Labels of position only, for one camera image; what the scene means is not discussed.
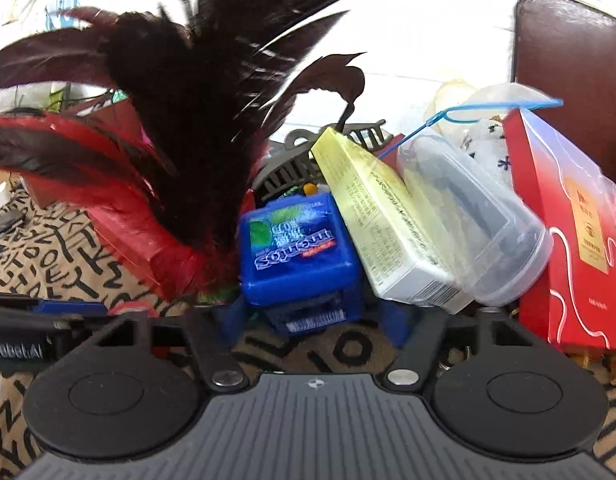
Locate red black feather duster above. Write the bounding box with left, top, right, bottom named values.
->
left=0, top=0, right=409, bottom=311

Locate tan black patterned cloth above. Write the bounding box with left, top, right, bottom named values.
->
left=0, top=180, right=616, bottom=480

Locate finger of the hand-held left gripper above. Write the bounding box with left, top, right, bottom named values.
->
left=35, top=299, right=111, bottom=318

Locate pale yellow carton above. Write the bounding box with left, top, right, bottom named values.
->
left=310, top=126, right=474, bottom=316

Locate red box with white lines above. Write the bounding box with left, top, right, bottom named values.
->
left=502, top=107, right=616, bottom=352

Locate dark hair claw clip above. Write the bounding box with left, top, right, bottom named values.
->
left=250, top=117, right=393, bottom=207

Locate blue candy box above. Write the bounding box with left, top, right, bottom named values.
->
left=237, top=192, right=363, bottom=338

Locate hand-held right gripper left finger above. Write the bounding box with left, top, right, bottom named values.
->
left=90, top=299, right=263, bottom=392

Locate plain red carton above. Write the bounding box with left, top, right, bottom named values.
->
left=85, top=200, right=196, bottom=303

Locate blue wire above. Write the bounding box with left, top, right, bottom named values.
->
left=378, top=99, right=564, bottom=161

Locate brown wooden board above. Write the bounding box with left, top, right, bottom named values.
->
left=510, top=0, right=616, bottom=186

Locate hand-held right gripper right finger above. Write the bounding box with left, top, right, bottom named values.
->
left=380, top=302, right=544, bottom=392

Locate clear plastic case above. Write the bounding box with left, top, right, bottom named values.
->
left=395, top=127, right=555, bottom=307

